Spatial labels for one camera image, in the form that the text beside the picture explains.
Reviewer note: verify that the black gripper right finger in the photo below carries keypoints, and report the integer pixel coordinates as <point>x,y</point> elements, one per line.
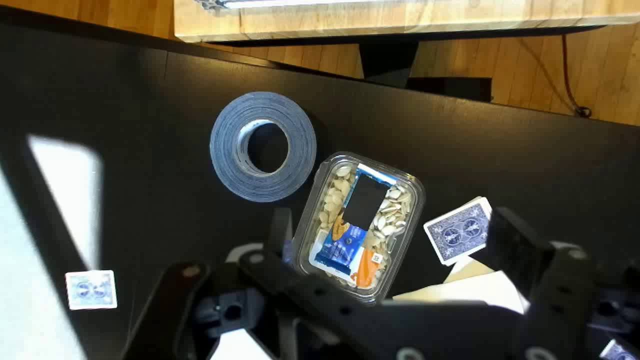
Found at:
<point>557,293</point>

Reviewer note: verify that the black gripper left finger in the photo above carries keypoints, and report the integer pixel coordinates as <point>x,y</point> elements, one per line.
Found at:
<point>187,312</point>

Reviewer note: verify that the grey-blue tape roll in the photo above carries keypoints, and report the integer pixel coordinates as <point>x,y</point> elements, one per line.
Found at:
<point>230,161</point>

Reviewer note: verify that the stacked white napkins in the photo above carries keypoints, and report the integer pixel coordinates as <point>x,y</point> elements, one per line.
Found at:
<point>234,349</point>

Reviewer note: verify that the loose white napkins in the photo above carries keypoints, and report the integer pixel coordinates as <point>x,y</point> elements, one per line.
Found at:
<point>473,286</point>

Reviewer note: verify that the blue playing card deck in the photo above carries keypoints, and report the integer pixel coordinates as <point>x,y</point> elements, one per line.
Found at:
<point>458,232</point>

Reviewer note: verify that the clear plastic snack container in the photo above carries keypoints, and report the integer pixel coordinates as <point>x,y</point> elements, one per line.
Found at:
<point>346,253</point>

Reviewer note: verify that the light wooden bench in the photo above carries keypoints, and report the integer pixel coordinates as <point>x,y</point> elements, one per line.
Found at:
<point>401,16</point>

